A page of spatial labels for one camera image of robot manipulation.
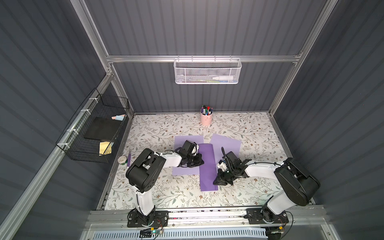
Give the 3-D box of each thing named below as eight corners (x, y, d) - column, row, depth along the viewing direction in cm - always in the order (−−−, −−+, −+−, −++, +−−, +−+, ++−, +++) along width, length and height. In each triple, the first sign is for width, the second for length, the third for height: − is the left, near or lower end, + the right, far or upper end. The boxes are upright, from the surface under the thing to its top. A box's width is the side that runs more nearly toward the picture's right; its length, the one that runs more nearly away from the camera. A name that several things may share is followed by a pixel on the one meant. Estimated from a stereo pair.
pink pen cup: (198, 123, 117) (198, 110, 106) (203, 117, 121) (204, 104, 109) (207, 128, 114) (208, 115, 102) (212, 122, 117) (214, 108, 106)
